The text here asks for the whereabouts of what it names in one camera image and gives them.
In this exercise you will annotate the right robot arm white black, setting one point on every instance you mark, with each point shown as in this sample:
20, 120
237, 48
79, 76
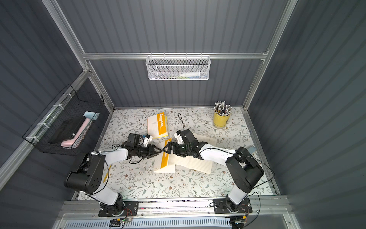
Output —
242, 166

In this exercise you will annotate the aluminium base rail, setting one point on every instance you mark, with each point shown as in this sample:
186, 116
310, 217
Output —
176, 207

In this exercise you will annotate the black pouch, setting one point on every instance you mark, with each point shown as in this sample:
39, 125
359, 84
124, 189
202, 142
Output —
67, 130

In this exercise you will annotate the white orange cover notebook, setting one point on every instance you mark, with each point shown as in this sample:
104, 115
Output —
157, 125

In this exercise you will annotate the light blue phone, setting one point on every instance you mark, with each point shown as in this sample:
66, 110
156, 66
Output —
251, 149

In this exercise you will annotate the yellow framed box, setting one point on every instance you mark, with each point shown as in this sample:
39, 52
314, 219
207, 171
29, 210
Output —
107, 174

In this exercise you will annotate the pink stapler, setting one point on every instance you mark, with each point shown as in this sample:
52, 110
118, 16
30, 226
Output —
77, 139

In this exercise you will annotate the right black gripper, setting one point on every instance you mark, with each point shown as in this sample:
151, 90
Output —
177, 149

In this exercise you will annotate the yellow pencil cup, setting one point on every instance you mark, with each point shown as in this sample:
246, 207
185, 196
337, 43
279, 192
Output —
220, 120

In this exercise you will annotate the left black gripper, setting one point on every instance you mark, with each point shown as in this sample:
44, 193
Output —
147, 150

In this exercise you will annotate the light blue sticky notes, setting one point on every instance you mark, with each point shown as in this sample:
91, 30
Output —
91, 115

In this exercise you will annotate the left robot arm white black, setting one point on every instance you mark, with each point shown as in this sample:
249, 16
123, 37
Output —
90, 172

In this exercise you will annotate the white tube in basket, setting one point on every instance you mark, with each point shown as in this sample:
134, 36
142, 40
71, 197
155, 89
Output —
189, 75

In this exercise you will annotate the cream lined notebook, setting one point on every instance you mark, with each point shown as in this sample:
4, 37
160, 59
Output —
189, 162

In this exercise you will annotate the black wire wall basket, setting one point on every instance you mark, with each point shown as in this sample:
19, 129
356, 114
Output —
72, 105

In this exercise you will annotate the bundle of pencils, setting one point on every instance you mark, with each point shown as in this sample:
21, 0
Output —
221, 108

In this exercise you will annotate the white wire mesh basket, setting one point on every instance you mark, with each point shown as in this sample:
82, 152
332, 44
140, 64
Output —
165, 69

